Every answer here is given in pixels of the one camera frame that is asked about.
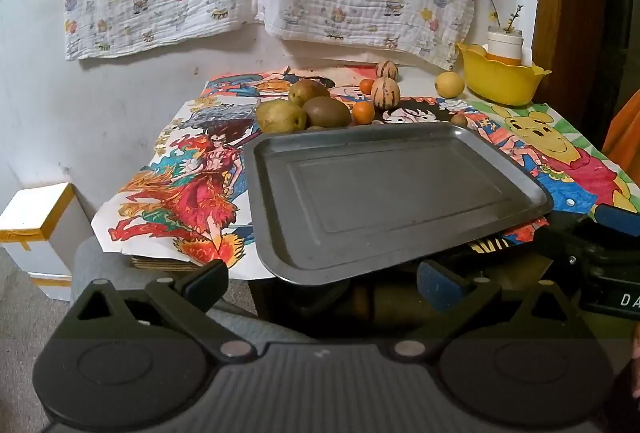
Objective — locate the yellow bear poster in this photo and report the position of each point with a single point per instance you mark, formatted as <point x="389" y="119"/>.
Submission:
<point x="550" y="148"/>

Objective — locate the wooden door frame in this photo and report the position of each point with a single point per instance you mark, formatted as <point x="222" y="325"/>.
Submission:
<point x="570" y="3"/>

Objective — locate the fiery character cartoon poster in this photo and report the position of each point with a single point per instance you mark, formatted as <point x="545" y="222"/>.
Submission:
<point x="200" y="193"/>

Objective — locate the white and orange cup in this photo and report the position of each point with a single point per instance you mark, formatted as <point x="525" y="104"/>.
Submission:
<point x="504" y="44"/>

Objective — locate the round yellow fruit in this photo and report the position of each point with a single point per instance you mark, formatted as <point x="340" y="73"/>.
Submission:
<point x="450" y="84"/>

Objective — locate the orange garment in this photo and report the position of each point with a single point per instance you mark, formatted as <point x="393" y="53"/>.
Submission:
<point x="625" y="128"/>

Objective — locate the small brown nut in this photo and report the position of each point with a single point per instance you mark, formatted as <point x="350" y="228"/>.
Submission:
<point x="315" y="128"/>

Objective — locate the white box with yellow tape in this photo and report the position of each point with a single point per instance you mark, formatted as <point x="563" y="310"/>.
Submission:
<point x="40" y="233"/>

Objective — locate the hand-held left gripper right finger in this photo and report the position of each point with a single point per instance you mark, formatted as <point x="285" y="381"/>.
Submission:
<point x="440" y="285"/>

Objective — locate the brown walnut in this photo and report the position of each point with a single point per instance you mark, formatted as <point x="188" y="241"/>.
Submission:
<point x="458" y="119"/>

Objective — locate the plywood board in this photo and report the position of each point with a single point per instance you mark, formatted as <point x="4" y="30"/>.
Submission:
<point x="160" y="263"/>

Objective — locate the tangerine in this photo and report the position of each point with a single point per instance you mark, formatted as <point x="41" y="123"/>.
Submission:
<point x="363" y="112"/>
<point x="366" y="86"/>

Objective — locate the yellow fruit in bowl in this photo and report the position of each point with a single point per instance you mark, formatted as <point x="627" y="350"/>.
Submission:
<point x="474" y="50"/>

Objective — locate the red-bordered cartoon poster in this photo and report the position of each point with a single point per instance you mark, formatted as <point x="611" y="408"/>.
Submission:
<point x="250" y="88"/>

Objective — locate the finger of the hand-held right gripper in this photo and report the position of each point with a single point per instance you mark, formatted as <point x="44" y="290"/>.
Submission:
<point x="617" y="216"/>

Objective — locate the green-yellow mango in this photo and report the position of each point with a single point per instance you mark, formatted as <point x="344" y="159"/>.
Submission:
<point x="281" y="115"/>

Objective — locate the black printed box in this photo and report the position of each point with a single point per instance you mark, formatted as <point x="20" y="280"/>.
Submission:
<point x="525" y="263"/>

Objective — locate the spiky-haired cartoon poster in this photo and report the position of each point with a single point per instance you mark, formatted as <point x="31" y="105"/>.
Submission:
<point x="415" y="113"/>

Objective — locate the brown kiwi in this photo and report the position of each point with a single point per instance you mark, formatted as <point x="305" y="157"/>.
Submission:
<point x="327" y="111"/>

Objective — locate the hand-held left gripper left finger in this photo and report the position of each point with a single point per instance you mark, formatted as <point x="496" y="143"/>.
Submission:
<point x="210" y="280"/>

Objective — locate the striped pepino melon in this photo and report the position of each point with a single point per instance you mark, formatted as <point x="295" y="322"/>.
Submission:
<point x="387" y="69"/>
<point x="385" y="92"/>

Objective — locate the brownish green pear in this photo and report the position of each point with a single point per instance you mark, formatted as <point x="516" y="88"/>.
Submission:
<point x="308" y="91"/>

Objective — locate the metal baking tray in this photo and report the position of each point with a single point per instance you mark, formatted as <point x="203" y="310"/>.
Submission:
<point x="390" y="193"/>

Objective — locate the yellow plastic bowl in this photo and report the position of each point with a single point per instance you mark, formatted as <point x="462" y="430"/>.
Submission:
<point x="500" y="83"/>

